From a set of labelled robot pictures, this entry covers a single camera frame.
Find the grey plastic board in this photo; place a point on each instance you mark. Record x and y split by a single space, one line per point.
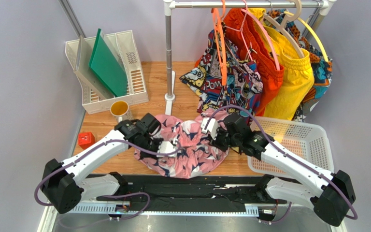
82 70

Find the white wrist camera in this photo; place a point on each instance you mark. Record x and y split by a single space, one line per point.
167 149
210 126

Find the white plastic file rack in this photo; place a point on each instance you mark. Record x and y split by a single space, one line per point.
128 57

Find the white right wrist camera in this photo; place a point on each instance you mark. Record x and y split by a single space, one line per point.
210 126

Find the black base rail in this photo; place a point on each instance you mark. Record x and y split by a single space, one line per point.
212 194

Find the comic print shorts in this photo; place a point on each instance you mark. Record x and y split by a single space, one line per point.
243 88

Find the yellow plastic hanger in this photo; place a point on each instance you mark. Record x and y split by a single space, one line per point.
295 31

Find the blue orange patterned shorts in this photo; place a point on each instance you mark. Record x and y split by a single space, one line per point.
321 70

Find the pink shark print shorts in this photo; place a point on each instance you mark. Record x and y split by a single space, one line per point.
197 156

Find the white plastic laundry basket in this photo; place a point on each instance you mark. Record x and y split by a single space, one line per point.
308 141

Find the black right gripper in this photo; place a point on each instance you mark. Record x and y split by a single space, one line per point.
220 141

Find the yellow shorts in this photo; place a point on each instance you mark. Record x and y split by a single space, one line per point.
282 94

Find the yellow cup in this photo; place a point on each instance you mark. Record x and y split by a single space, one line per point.
120 111

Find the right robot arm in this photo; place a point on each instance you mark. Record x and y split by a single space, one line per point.
330 195

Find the pink plastic hanger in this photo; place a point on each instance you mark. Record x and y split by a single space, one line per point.
262 35

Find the orange plastic hanger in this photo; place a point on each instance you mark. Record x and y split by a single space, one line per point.
220 40

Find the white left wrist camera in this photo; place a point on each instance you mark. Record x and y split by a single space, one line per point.
167 149

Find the red cube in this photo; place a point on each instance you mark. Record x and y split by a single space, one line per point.
85 139

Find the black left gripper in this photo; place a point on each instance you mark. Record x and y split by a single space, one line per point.
143 154

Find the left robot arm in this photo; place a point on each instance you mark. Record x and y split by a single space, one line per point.
66 183

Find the green plastic board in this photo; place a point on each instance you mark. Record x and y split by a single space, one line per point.
106 67

